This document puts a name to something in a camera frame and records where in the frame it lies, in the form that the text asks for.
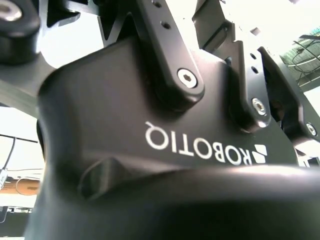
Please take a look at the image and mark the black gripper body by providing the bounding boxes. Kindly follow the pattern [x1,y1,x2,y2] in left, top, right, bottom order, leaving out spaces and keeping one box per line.
[22,37,320,240]

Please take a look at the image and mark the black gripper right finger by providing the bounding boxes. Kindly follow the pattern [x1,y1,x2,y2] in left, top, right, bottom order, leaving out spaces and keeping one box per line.
[191,0,320,149]

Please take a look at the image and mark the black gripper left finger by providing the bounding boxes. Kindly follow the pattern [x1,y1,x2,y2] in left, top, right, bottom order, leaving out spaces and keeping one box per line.
[0,0,206,104]

